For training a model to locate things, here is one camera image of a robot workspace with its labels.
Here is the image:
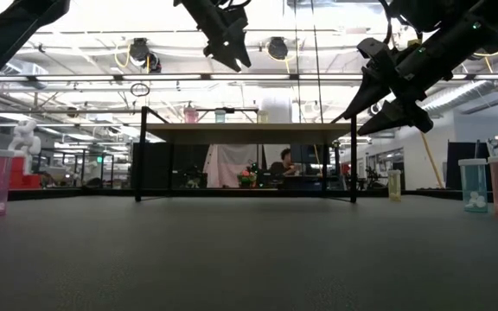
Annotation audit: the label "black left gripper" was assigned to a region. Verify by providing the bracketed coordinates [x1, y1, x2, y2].
[174, 0, 252, 73]

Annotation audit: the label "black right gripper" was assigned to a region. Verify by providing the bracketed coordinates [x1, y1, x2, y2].
[342, 42, 453, 137]

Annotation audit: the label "wooden shelf black metal legs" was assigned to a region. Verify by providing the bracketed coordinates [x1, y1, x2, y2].
[134, 105, 359, 205]

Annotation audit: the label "white pillar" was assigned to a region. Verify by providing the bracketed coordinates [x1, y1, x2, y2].
[259, 94, 296, 169]

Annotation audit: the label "black partition panel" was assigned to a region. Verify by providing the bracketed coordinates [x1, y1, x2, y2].
[445, 141, 495, 191]

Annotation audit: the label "person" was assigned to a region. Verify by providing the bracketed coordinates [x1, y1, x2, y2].
[269, 147, 302, 178]

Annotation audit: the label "white cloth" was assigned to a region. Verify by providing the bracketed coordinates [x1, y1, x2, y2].
[202, 144, 259, 189]

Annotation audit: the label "colourful toys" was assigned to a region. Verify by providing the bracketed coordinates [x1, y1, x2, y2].
[236, 168, 259, 189]

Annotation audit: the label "red box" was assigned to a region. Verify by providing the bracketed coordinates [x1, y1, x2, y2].
[9, 155, 42, 190]

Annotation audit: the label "black ceiling cable reel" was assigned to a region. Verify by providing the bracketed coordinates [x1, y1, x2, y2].
[266, 36, 290, 60]
[127, 37, 151, 64]

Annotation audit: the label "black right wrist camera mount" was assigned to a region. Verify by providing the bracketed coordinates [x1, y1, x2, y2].
[355, 36, 399, 73]

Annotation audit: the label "yellow hanging cable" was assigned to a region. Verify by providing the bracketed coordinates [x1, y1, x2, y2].
[419, 131, 445, 190]

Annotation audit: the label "silver ventilation duct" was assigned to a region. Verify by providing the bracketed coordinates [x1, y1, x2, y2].
[421, 51, 498, 117]

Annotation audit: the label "black hanging ring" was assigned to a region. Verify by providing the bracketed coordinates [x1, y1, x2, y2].
[130, 81, 151, 98]

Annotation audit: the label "black aluminium table frame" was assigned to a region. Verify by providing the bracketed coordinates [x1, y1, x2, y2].
[0, 187, 498, 203]

